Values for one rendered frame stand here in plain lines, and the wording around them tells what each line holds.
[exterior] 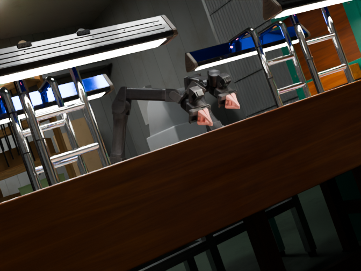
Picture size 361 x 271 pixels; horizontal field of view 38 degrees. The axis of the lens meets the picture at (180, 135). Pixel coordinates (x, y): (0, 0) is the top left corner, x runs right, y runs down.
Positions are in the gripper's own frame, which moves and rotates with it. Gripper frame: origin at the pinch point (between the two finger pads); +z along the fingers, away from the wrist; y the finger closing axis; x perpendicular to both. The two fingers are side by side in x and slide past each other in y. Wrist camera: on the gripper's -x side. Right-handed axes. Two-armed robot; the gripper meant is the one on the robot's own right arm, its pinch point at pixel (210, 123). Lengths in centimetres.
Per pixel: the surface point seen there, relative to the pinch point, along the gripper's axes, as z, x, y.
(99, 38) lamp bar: 34, -63, -61
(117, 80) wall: -602, 317, 236
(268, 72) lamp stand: 11.6, -24.3, 17.4
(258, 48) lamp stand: 4.8, -31.9, 17.1
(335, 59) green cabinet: -5, -10, 74
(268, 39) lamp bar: -9.0, -26.6, 34.4
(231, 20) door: -323, 115, 262
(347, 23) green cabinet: -2, -29, 74
